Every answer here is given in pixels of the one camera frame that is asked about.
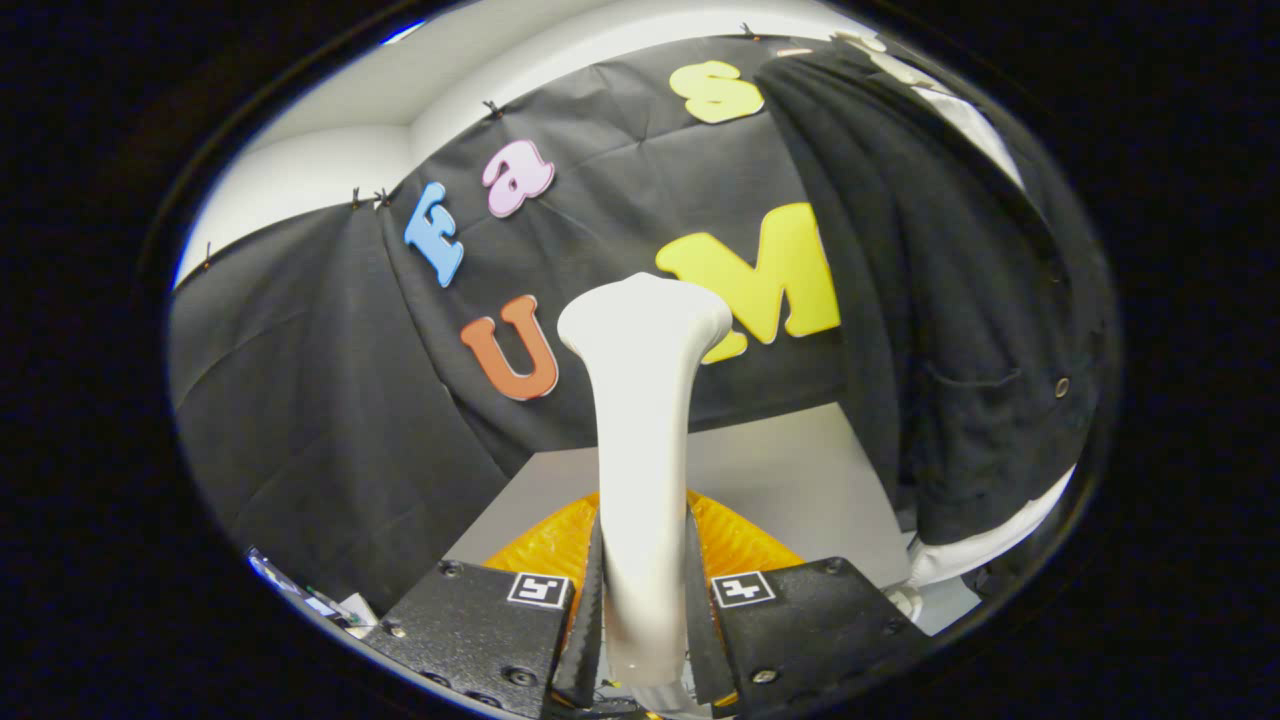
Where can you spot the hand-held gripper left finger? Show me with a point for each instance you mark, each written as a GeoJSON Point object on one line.
{"type": "Point", "coordinates": [470, 625]}

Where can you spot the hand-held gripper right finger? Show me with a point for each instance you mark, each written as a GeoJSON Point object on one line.
{"type": "Point", "coordinates": [810, 625]}

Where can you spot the white garment steamer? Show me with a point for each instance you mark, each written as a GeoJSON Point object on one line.
{"type": "Point", "coordinates": [640, 450]}

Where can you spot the black suit jacket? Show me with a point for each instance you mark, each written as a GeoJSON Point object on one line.
{"type": "Point", "coordinates": [950, 300]}

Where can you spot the white and blue equipment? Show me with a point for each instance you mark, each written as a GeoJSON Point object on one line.
{"type": "Point", "coordinates": [350, 610]}

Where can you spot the grey cabinet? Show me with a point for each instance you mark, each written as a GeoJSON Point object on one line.
{"type": "Point", "coordinates": [780, 470]}

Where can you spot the white mannequin torso with stand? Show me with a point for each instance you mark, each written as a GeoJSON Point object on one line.
{"type": "Point", "coordinates": [1000, 535]}

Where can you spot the black backdrop cloth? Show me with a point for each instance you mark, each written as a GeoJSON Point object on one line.
{"type": "Point", "coordinates": [300, 400]}

